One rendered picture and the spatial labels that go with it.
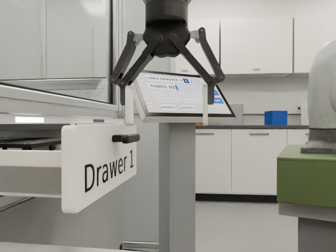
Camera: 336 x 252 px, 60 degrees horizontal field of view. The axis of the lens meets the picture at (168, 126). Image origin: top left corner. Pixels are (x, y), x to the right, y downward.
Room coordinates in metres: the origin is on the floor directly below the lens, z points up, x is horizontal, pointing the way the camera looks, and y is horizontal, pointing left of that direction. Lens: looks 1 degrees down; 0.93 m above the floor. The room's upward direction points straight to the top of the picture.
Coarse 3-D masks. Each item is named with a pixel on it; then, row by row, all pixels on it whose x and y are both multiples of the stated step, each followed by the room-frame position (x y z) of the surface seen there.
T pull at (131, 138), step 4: (112, 136) 0.49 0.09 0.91; (116, 136) 0.48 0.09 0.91; (120, 136) 0.48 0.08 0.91; (124, 136) 0.46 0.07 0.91; (128, 136) 0.46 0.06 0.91; (132, 136) 0.48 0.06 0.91; (136, 136) 0.51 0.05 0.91; (112, 140) 0.49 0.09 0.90; (116, 140) 0.48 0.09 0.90; (120, 140) 0.48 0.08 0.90; (124, 140) 0.46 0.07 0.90; (128, 140) 0.46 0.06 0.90; (132, 140) 0.48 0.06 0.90; (136, 140) 0.51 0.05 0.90
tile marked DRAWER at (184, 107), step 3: (180, 105) 1.40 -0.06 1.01; (183, 105) 1.41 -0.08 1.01; (186, 105) 1.42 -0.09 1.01; (189, 105) 1.43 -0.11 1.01; (192, 105) 1.44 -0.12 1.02; (180, 108) 1.39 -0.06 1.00; (183, 108) 1.40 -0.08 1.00; (186, 108) 1.40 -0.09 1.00; (189, 108) 1.41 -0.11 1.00; (192, 108) 1.42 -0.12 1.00; (195, 108) 1.43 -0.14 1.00
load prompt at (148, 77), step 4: (144, 76) 1.44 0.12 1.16; (148, 76) 1.46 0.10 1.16; (152, 76) 1.47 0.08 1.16; (156, 76) 1.48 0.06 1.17; (160, 76) 1.50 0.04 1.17; (164, 76) 1.51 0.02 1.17; (168, 76) 1.52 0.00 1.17; (172, 76) 1.54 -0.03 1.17; (148, 80) 1.44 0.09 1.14; (152, 80) 1.45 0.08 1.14; (156, 80) 1.46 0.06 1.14; (160, 80) 1.47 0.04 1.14; (164, 80) 1.49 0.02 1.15; (168, 80) 1.50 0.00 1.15; (172, 80) 1.51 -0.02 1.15; (176, 80) 1.53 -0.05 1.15; (180, 80) 1.54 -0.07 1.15; (184, 80) 1.55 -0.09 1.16; (188, 80) 1.57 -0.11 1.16; (192, 80) 1.58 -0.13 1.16; (196, 84) 1.57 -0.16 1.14
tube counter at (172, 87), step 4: (168, 84) 1.48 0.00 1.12; (172, 84) 1.49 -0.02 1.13; (176, 84) 1.50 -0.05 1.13; (172, 88) 1.47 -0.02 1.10; (176, 88) 1.48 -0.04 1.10; (180, 88) 1.49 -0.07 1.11; (184, 88) 1.51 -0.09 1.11; (188, 88) 1.52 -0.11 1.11; (192, 88) 1.53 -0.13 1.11; (196, 88) 1.55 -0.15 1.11
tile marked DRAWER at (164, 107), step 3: (159, 105) 1.34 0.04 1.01; (162, 105) 1.35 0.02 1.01; (165, 105) 1.36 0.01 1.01; (168, 105) 1.37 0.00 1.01; (171, 105) 1.38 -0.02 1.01; (174, 105) 1.39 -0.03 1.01; (162, 108) 1.34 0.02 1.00; (165, 108) 1.35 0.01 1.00; (168, 108) 1.35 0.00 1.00; (171, 108) 1.36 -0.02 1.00; (174, 108) 1.37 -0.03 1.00; (177, 108) 1.38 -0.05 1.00
